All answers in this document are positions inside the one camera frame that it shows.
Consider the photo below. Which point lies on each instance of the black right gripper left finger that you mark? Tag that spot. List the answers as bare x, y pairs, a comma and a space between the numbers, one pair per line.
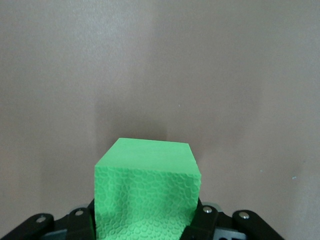
80, 225

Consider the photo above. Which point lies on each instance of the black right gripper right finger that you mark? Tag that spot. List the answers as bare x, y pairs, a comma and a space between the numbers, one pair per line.
202, 220

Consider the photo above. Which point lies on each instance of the green foam block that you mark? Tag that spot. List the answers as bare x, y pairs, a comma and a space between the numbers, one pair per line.
147, 187

